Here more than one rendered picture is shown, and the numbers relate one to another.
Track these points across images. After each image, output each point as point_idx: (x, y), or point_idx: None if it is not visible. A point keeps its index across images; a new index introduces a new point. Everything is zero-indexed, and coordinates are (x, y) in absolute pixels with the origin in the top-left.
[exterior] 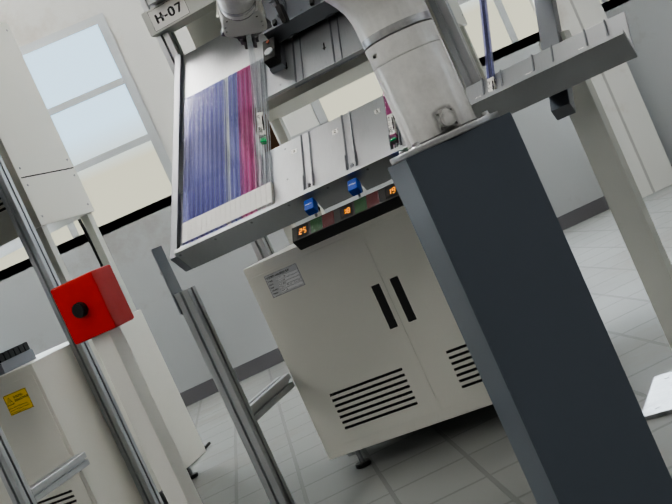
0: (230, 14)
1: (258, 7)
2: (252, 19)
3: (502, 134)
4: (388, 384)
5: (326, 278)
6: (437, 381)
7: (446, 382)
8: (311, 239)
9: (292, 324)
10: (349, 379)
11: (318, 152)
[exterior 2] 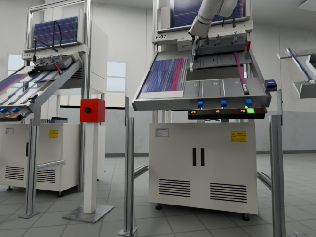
0: (202, 17)
1: (211, 23)
2: (205, 27)
3: None
4: (182, 185)
5: (177, 138)
6: (201, 192)
7: (205, 194)
8: (195, 116)
9: (157, 148)
10: (169, 177)
11: (206, 87)
